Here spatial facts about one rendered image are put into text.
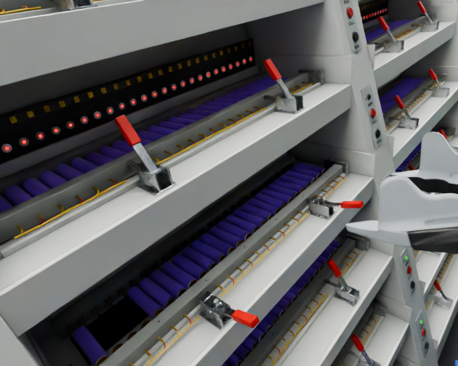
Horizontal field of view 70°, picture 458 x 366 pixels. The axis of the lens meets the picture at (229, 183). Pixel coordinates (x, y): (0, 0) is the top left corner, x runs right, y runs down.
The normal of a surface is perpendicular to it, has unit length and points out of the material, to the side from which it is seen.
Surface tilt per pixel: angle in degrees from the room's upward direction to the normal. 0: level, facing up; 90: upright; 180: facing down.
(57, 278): 106
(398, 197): 89
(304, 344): 16
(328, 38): 90
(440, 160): 87
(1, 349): 90
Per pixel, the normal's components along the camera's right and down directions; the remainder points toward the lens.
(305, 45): -0.68, 0.45
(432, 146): -0.88, 0.37
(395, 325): -0.15, -0.86
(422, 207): -0.40, 0.41
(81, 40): 0.72, 0.24
